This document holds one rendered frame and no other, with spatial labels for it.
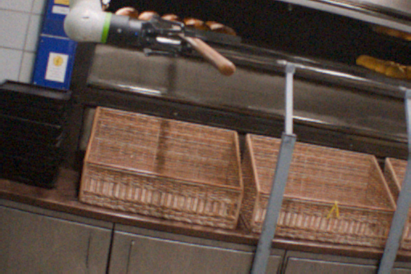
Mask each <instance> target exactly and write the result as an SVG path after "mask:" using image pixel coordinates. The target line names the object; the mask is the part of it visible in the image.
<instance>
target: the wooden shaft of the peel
mask: <svg viewBox="0 0 411 274"><path fill-rule="evenodd" d="M179 36H181V37H182V38H183V39H184V40H185V41H186V42H187V43H188V44H189V45H190V46H191V47H193V48H194V49H195V50H196V51H197V52H198V53H199V54H201V55H202V56H203V57H204V58H205V59H206V60H207V61H208V62H210V63H211V64H212V65H213V67H215V68H216V69H217V70H218V71H219V72H221V73H222V74H223V75H224V76H232V75H233V74H234V71H235V68H234V65H233V64H232V63H230V62H229V61H228V60H227V59H226V58H223V57H222V56H221V55H219V54H218V53H217V52H216V51H214V50H213V48H210V47H208V45H206V44H204V43H203V42H202V41H201V40H198V39H194V38H189V37H185V36H184V34H179Z"/></svg>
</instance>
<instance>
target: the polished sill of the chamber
mask: <svg viewBox="0 0 411 274"><path fill-rule="evenodd" d="M157 37H160V38H167V39H174V40H177V41H178V40H181V41H185V40H184V39H183V38H182V37H181V36H179V34H173V33H165V34H158V36H157ZM199 40H200V39H199ZM201 41H202V42H203V43H204V44H206V45H208V46H211V47H217V48H221V49H229V50H232V51H240V52H243V53H247V54H252V55H261V56H265V57H270V58H273V59H280V60H283V61H287V62H291V63H301V64H305V65H308V66H312V67H318V68H322V69H326V70H329V71H333V72H340V73H346V74H349V75H353V76H359V77H362V78H366V79H369V80H375V81H379V82H385V83H388V84H394V85H397V86H401V87H404V88H411V83H410V82H405V81H401V80H396V79H393V78H389V77H386V76H380V75H377V74H372V73H367V72H361V71H357V70H354V69H351V68H346V67H341V66H337V65H334V64H330V63H322V62H317V61H313V60H309V59H303V58H299V57H296V56H292V55H286V54H282V53H278V52H271V51H264V50H260V49H256V48H253V47H246V46H242V45H235V44H231V43H224V42H220V41H217V40H201ZM185 42H186V41H185Z"/></svg>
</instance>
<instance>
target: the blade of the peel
mask: <svg viewBox="0 0 411 274"><path fill-rule="evenodd" d="M130 19H134V20H137V21H144V22H145V21H148V20H143V19H139V18H129V20H128V21H130ZM153 25H154V26H155V27H157V29H166V30H167V29H172V25H170V24H167V23H164V22H153ZM185 30H187V31H193V32H196V36H203V37H208V38H211V39H218V40H225V41H230V42H233V43H241V37H237V36H233V35H227V34H223V33H218V32H212V31H204V30H201V29H197V28H189V27H185Z"/></svg>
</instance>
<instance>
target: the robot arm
mask: <svg viewBox="0 0 411 274"><path fill-rule="evenodd" d="M69 2H70V5H69V13H68V14H67V17H66V18H65V22H64V27H65V28H64V30H65V31H66V33H67V36H68V37H69V38H70V39H73V40H74V41H76V42H100V43H106V44H109V43H110V44H114V45H117V46H123V45H124V42H126V44H129V45H136V46H139V47H142V48H144V53H145V54H144V55H145V56H146V57H149V56H151V55H158V56H164V57H173V58H177V57H178V55H179V53H188V54H192V53H193V51H196V50H195V49H194V48H192V47H186V46H183V45H181V48H179V47H176V46H174V45H170V44H168V43H165V42H161V41H159V40H157V36H158V34H165V33H173V34H184V36H185V37H189V38H194V39H200V40H208V38H206V37H202V36H196V32H193V31H187V30H185V25H184V24H182V23H179V22H176V21H171V20H168V19H167V18H160V17H159V16H158V15H156V14H154V15H153V16H152V17H151V18H150V20H148V21H145V22H144V21H137V20H134V19H130V21H128V20H129V16H124V15H121V14H111V13H108V12H107V13H104V12H102V10H101V4H100V0H69ZM158 21H159V22H165V23H167V24H170V25H174V26H177V27H180V29H167V30H166V29H157V27H155V26H154V25H153V22H158ZM154 44H156V45H159V46H163V47H166V48H168V49H170V50H171V49H173V50H174V51H175V53H171V52H163V51H151V50H150V49H147V47H151V46H152V45H154Z"/></svg>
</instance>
